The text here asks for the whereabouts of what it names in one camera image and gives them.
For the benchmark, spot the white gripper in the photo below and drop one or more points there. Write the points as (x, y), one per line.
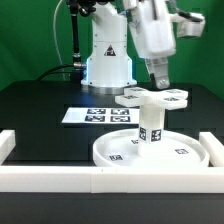
(152, 34)

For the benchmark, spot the white cross table base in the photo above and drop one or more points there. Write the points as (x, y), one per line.
(168, 99)

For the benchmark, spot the white round table top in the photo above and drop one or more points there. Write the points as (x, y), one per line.
(123, 148)

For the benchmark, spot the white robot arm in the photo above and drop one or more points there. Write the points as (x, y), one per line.
(109, 68)

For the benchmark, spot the white marker sheet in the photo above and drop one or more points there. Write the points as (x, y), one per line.
(76, 115)

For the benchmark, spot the white fence right bar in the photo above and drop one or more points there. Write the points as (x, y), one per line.
(213, 147)

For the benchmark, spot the white fence bar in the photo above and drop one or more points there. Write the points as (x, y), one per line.
(213, 147)
(7, 144)
(110, 180)

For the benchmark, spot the white fence left bar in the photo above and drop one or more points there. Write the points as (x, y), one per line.
(7, 144)

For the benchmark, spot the white fence front bar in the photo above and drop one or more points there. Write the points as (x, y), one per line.
(110, 180)

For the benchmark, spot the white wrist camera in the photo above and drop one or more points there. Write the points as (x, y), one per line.
(190, 25)

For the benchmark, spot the black camera pole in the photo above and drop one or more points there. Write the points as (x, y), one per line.
(84, 8)

